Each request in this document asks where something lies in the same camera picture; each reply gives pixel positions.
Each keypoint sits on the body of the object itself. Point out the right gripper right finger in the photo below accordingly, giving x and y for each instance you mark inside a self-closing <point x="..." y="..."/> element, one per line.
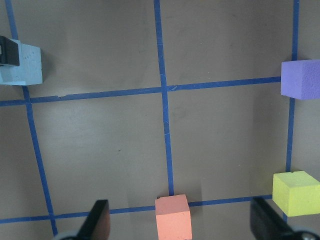
<point x="266" y="224"/>

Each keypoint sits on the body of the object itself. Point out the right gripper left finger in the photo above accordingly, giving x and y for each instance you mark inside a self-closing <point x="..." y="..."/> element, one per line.
<point x="97" y="225"/>

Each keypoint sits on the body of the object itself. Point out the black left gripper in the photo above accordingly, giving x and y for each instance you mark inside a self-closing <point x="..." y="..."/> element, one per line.
<point x="9" y="52"/>

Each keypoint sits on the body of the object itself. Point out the light blue block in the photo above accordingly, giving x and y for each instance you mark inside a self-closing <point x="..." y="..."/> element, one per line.
<point x="14" y="76"/>
<point x="29" y="57"/>

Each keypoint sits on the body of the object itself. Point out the yellow block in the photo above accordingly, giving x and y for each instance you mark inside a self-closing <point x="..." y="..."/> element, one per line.
<point x="296" y="193"/>

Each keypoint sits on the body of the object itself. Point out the orange block near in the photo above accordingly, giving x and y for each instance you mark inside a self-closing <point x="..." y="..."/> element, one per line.
<point x="173" y="218"/>

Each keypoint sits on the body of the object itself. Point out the purple block near teal tray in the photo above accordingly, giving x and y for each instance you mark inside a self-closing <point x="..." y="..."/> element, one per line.
<point x="300" y="79"/>

